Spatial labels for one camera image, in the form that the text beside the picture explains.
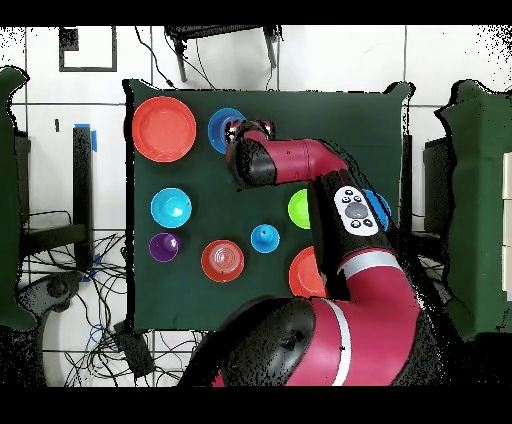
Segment green ribbed bowl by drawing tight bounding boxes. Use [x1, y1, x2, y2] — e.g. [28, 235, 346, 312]
[287, 188, 312, 230]

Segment large blue bowl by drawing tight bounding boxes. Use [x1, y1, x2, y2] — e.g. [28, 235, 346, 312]
[361, 188, 393, 233]

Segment small orange bowl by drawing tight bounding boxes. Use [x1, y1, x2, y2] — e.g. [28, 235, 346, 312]
[200, 239, 246, 284]

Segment large orange bowl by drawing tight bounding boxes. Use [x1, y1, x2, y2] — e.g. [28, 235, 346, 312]
[287, 245, 330, 300]
[131, 95, 198, 164]

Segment purple cup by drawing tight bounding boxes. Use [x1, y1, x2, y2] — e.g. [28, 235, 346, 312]
[148, 232, 182, 264]

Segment blue tape strip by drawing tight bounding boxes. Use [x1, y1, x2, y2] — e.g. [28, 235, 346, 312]
[74, 122, 98, 154]

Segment green covered side table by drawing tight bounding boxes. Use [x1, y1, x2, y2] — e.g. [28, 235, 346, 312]
[434, 78, 512, 341]
[0, 67, 37, 332]

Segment black metal frame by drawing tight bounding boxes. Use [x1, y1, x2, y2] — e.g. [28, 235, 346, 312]
[15, 125, 95, 273]
[400, 133, 457, 277]

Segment dark grey pedestal foot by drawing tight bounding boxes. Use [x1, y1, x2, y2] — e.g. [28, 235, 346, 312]
[433, 277, 454, 307]
[17, 271, 85, 317]

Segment black square floor frame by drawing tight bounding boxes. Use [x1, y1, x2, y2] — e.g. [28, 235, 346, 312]
[58, 25, 118, 74]

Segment black floor box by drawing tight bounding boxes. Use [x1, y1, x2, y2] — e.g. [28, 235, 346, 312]
[112, 321, 156, 380]

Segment black floor cable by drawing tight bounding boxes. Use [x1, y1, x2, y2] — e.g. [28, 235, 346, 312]
[133, 25, 177, 89]

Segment medium blue bowl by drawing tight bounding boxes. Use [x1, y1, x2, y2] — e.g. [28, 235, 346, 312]
[206, 107, 247, 156]

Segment dark green tablecloth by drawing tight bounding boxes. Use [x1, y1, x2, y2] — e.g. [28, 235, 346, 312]
[122, 77, 413, 335]

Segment light blue ribbed bowl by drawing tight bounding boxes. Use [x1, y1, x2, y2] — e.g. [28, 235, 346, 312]
[150, 187, 193, 230]

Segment floor cable bundle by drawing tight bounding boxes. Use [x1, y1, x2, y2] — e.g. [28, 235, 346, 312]
[19, 231, 129, 387]

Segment blue cup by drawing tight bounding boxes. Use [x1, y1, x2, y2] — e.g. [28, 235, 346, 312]
[250, 223, 281, 255]

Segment black metal stand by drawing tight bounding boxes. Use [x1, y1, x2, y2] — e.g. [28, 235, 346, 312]
[164, 25, 283, 84]

